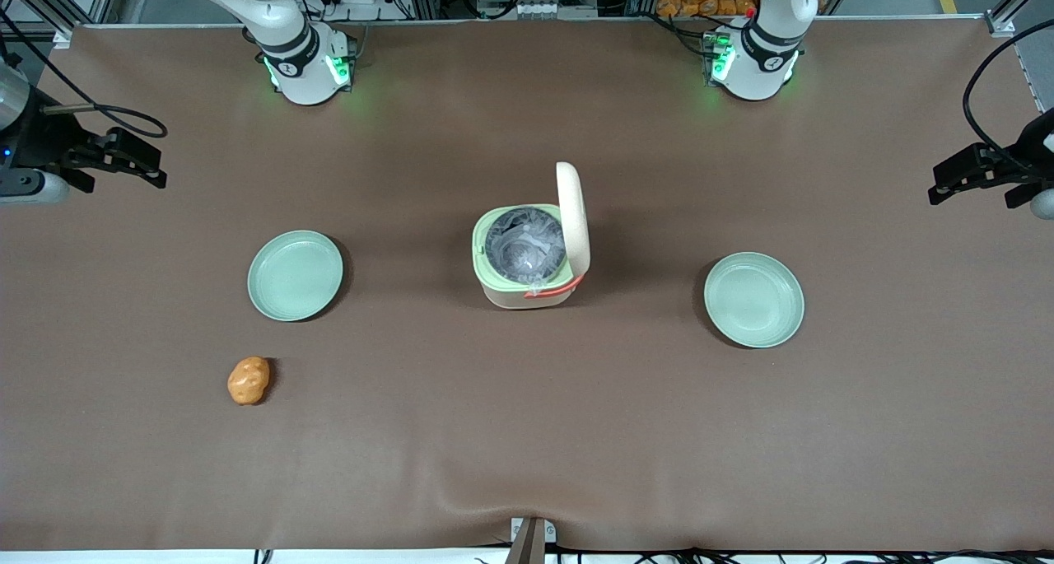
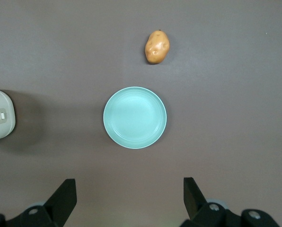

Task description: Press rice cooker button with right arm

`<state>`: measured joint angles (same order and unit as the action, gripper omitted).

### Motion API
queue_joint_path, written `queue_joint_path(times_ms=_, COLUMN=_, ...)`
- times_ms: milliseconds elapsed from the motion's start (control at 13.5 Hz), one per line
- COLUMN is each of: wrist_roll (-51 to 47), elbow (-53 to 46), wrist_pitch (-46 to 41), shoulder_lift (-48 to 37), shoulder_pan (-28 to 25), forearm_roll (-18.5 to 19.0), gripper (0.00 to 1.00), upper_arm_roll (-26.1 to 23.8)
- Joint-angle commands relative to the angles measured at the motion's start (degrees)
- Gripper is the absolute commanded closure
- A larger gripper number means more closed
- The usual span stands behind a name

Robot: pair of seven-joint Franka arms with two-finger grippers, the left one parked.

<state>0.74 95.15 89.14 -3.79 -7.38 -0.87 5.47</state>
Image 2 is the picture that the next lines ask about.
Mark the white rice cooker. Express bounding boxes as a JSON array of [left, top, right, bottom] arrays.
[[0, 88, 16, 144]]

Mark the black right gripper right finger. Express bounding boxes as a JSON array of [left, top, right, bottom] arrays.
[[180, 176, 280, 227]]

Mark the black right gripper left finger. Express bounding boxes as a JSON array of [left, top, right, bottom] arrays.
[[0, 178, 78, 227]]

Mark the brown potato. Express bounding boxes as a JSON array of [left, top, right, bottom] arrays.
[[144, 29, 170, 65]]

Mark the light green round plate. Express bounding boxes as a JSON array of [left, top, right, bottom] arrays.
[[103, 86, 167, 149]]

